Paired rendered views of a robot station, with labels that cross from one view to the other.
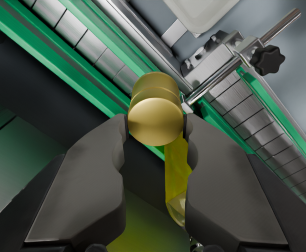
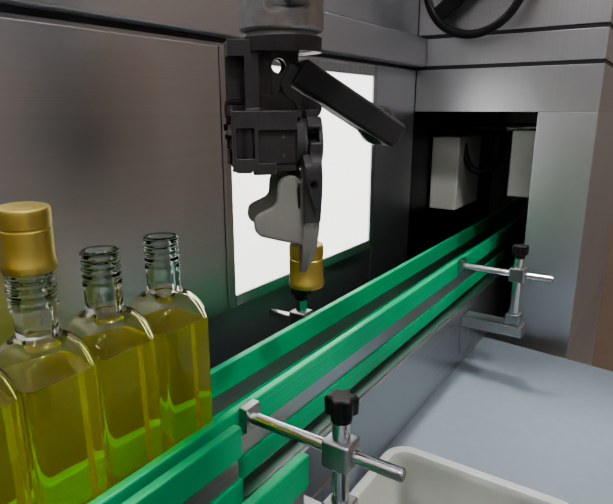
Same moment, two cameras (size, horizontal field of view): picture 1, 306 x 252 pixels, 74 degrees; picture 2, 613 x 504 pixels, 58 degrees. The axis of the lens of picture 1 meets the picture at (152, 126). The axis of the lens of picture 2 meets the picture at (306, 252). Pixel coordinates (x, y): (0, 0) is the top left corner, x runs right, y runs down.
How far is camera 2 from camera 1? 0.54 m
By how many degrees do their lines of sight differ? 81
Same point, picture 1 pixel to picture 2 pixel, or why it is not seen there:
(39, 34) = (299, 354)
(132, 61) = (299, 368)
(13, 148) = (213, 280)
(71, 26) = not seen: hidden behind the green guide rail
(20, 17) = (310, 348)
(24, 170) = (199, 271)
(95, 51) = not seen: hidden behind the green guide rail
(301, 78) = not seen: outside the picture
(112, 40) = (315, 358)
